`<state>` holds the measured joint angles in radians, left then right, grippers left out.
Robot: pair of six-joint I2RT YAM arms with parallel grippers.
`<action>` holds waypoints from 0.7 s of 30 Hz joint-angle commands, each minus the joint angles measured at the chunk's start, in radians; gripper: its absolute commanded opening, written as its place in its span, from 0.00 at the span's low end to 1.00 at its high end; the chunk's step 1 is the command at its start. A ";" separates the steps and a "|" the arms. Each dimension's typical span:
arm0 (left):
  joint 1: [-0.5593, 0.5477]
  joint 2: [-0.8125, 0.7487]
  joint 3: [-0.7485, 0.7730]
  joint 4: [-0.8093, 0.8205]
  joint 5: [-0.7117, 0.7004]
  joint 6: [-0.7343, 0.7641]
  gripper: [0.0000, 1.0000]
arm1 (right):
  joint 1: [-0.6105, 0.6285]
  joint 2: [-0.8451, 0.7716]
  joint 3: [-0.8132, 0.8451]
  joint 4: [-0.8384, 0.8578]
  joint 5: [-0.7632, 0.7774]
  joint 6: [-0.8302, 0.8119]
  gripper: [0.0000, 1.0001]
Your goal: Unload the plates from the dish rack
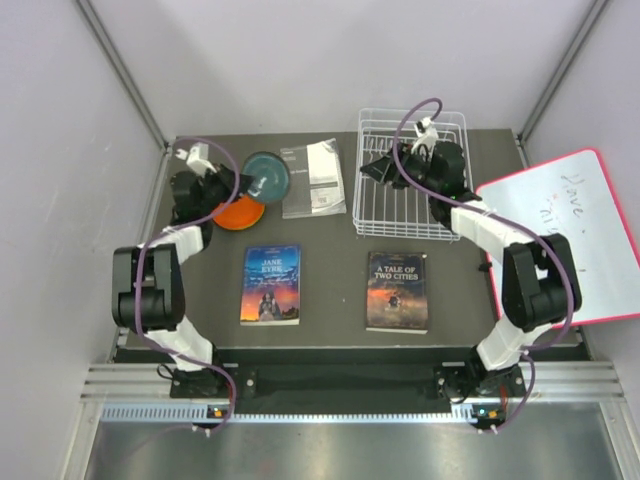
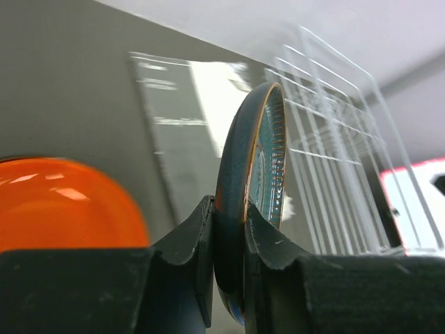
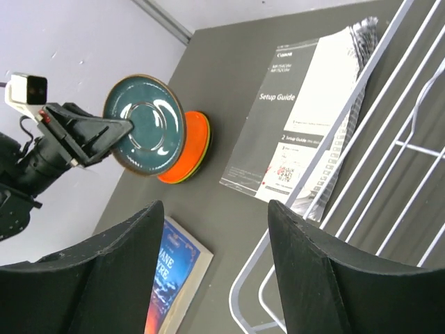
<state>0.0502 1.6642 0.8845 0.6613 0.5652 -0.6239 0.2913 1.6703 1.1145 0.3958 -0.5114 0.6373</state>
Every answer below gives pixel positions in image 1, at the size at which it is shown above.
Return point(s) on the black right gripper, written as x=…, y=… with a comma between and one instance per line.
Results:
x=386, y=171

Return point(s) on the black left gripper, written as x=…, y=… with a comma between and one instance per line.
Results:
x=223, y=176

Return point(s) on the black plate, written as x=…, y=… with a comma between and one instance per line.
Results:
x=275, y=173

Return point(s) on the orange plate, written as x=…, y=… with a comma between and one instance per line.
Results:
x=240, y=215

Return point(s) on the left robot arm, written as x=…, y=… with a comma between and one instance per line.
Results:
x=147, y=288

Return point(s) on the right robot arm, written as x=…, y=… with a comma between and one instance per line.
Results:
x=540, y=288

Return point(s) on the Canon setup guide booklet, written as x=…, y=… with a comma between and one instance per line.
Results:
x=316, y=181

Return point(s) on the Jane Eyre book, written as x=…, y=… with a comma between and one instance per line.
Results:
x=271, y=286

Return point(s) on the Tale of Two Cities book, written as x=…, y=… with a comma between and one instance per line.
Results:
x=396, y=293

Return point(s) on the pink framed whiteboard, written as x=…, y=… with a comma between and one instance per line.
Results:
x=573, y=196

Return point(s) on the white wire dish rack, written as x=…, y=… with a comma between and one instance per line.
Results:
x=379, y=209

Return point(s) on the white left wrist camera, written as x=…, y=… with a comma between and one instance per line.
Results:
x=196, y=159

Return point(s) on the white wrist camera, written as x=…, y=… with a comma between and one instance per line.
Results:
x=426, y=137
x=196, y=159

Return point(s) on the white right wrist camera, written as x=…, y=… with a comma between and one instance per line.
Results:
x=426, y=137

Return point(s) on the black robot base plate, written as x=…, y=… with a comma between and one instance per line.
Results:
x=443, y=382

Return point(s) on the aluminium front rail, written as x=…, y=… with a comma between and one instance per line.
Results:
x=138, y=393

